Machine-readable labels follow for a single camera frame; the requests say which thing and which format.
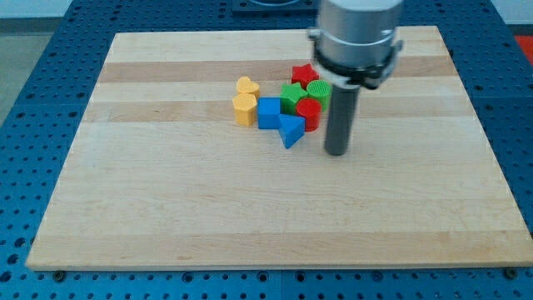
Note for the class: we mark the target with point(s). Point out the red star block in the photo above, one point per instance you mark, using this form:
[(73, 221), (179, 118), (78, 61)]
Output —
[(303, 75)]

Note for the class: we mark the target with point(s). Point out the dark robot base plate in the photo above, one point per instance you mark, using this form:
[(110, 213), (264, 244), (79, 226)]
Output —
[(274, 6)]

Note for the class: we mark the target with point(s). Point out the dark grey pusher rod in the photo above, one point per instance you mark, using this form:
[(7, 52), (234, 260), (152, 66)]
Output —
[(342, 111)]

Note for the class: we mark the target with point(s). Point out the wooden board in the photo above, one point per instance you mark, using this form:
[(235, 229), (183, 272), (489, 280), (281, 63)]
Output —
[(161, 177)]

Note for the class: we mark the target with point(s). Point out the red cylinder block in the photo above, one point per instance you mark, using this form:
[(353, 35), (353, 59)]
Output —
[(310, 110)]

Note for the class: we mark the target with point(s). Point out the blue triangle block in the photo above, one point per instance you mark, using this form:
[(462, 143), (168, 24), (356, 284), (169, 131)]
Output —
[(292, 129)]

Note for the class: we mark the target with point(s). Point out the yellow pentagon block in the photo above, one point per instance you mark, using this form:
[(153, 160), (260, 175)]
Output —
[(245, 108)]

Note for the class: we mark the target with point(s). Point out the blue cube block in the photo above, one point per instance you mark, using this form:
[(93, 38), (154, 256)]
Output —
[(268, 111)]

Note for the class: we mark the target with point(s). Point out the yellow heart block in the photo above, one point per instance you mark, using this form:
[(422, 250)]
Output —
[(246, 85)]

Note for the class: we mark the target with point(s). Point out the green cylinder block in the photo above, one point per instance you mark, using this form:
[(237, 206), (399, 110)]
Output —
[(321, 91)]

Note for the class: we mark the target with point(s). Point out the green star block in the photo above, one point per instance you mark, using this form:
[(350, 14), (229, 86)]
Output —
[(290, 95)]

